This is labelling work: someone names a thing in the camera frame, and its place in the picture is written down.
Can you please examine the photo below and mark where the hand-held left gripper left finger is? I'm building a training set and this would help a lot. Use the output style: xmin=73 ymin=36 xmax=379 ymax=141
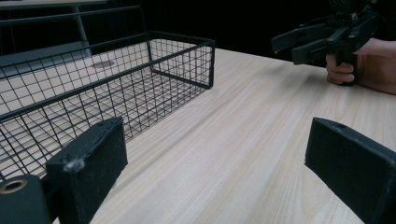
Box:
xmin=45 ymin=116 xmax=129 ymax=224

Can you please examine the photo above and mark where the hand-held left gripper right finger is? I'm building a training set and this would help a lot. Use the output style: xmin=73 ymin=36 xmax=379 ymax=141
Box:
xmin=304 ymin=117 xmax=396 ymax=224

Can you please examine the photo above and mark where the grey round table cap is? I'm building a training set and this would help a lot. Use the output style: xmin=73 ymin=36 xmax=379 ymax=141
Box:
xmin=92 ymin=60 xmax=116 ymax=69

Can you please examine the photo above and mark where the grey metal stand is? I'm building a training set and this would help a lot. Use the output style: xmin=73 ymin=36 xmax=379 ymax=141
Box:
xmin=0 ymin=5 xmax=93 ymax=79

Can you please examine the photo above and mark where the black wire basket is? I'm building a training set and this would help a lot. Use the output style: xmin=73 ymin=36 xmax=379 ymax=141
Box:
xmin=0 ymin=5 xmax=216 ymax=183

